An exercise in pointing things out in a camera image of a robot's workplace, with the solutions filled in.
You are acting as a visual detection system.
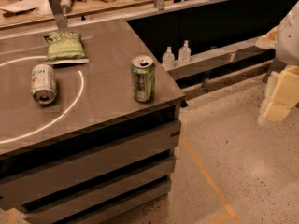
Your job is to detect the white 7up can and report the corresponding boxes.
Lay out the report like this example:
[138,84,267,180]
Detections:
[31,64,57,105]

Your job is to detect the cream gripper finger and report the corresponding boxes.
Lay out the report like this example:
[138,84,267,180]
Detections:
[258,65,299,123]

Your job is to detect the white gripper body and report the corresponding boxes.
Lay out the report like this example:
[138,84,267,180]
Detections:
[255,26,278,49]

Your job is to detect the left clear sanitizer bottle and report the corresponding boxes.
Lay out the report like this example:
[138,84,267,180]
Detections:
[162,46,175,69]

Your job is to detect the white paper sheets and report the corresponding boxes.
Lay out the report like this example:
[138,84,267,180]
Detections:
[0,0,46,13]

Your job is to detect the grey drawer cabinet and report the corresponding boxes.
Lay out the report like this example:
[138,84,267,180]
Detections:
[0,105,180,224]

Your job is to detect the clear sanitizer bottle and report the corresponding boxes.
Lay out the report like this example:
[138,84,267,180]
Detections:
[162,46,175,69]
[178,40,191,63]

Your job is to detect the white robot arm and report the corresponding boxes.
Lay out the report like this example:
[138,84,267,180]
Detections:
[255,1,299,125]

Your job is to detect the green soda can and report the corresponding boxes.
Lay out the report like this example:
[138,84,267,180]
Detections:
[131,55,155,103]

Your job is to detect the left metal bracket post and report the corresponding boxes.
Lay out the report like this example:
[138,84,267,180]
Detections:
[48,0,67,30]

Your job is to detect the green chip bag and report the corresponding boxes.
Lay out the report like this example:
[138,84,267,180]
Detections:
[45,32,89,64]

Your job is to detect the right clear sanitizer bottle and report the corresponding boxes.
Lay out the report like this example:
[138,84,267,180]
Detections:
[178,40,191,63]

